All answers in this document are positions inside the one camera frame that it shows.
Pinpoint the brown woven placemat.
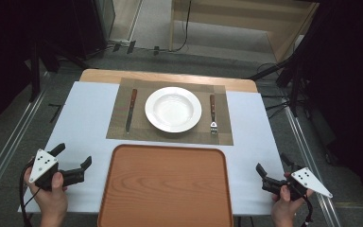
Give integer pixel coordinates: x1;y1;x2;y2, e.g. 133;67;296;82
106;78;234;147

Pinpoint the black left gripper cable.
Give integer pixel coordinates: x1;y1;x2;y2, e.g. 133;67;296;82
19;160;43;227

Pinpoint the person's left hand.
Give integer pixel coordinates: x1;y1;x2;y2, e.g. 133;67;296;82
23;166;69;227

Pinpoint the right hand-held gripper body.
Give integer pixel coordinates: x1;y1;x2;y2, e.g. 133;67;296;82
282;166;334;201

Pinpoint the black hanging cable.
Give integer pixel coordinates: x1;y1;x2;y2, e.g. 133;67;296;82
169;0;193;53

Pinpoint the white round plate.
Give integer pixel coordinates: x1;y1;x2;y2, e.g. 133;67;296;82
144;86;202;133

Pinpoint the light wooden shelf unit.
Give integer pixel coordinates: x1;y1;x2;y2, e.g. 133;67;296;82
168;0;320;62

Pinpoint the wooden-handled knife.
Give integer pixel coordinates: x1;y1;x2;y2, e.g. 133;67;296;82
125;88;138;133

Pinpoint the brown wooden tray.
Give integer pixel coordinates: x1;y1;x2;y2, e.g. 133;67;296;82
97;144;234;227

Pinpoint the black tripod stand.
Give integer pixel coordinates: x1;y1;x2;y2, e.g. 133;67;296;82
248;51;315;118

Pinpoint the person's right hand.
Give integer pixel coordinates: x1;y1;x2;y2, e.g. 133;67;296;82
270;184;315;227

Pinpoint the wooden-handled fork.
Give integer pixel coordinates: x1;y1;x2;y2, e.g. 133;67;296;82
209;94;218;135

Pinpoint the glass cabinet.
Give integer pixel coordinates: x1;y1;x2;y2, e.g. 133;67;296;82
94;0;116;42

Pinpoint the metal floor rail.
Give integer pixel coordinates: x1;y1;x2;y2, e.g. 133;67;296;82
0;89;46;213
282;97;343;227

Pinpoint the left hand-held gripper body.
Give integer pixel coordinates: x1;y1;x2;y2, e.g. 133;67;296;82
27;148;66;192

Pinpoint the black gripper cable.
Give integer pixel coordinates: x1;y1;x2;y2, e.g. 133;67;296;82
297;192;315;227
19;160;43;227

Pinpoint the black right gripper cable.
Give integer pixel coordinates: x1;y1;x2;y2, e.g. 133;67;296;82
297;192;315;227

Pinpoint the black metal stand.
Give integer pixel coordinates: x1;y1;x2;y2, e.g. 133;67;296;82
27;39;88;103

